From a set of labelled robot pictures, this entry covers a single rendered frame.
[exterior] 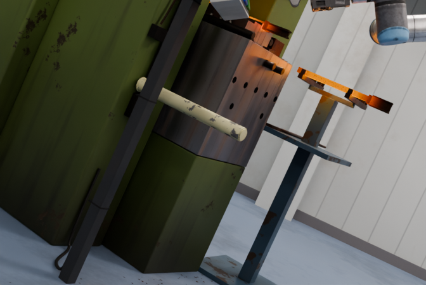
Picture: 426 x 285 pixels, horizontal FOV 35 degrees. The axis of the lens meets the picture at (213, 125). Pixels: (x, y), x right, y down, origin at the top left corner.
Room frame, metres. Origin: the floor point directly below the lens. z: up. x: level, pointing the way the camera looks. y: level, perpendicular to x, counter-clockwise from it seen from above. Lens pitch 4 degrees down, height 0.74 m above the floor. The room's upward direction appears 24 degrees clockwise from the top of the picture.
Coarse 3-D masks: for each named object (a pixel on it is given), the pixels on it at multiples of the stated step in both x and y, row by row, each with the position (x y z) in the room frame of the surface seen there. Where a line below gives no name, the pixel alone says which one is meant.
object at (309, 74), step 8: (312, 72) 2.74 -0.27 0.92; (320, 80) 2.72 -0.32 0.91; (328, 80) 2.70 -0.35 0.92; (336, 88) 2.69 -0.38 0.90; (344, 88) 2.68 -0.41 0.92; (360, 96) 2.65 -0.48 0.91; (368, 96) 2.63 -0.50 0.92; (376, 96) 2.62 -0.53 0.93; (368, 104) 2.63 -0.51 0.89; (376, 104) 2.63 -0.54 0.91; (384, 104) 2.61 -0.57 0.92; (392, 104) 2.61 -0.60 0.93; (384, 112) 2.63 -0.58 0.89
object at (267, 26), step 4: (256, 20) 2.55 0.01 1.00; (260, 20) 2.54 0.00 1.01; (264, 24) 2.51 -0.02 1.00; (268, 24) 2.52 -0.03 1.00; (272, 24) 2.51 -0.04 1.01; (264, 28) 2.51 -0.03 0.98; (268, 28) 2.52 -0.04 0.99; (272, 28) 2.51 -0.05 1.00; (276, 28) 2.51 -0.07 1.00; (280, 28) 2.49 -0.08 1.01; (284, 28) 2.48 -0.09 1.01; (268, 32) 2.55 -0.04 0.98; (272, 32) 2.51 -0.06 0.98; (276, 32) 2.49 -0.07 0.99; (280, 32) 2.49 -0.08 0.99; (284, 32) 2.49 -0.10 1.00; (288, 32) 2.48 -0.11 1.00; (280, 36) 2.51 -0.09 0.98; (284, 36) 2.47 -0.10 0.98
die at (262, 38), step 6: (210, 6) 2.52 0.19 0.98; (210, 12) 2.52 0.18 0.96; (216, 12) 2.50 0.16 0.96; (246, 18) 2.49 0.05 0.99; (240, 24) 2.44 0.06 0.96; (246, 24) 2.43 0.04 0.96; (252, 24) 2.46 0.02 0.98; (258, 24) 2.49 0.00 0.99; (252, 30) 2.48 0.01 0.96; (258, 30) 2.51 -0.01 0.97; (264, 30) 2.54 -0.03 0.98; (258, 36) 2.52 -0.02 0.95; (264, 36) 2.56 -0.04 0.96; (270, 36) 2.59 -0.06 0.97; (258, 42) 2.54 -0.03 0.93; (264, 42) 2.58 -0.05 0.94
